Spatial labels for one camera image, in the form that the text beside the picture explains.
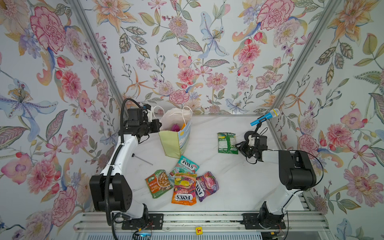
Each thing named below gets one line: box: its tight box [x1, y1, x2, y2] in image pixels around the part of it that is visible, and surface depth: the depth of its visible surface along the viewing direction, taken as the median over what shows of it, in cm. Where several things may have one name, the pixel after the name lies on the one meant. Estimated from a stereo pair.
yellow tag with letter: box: [195, 227, 203, 236], surface depth 72 cm
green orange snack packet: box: [144, 169, 174, 199], surface depth 88 cm
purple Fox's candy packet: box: [196, 171, 220, 202], surface depth 84 cm
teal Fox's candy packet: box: [168, 155, 200, 181], surface depth 92 cm
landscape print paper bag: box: [153, 105, 193, 159], surface depth 88 cm
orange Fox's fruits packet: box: [171, 173, 197, 206], surface depth 83 cm
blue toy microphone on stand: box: [250, 108, 280, 134], surface depth 92 cm
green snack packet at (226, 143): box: [217, 132, 239, 155], surface depth 103 cm
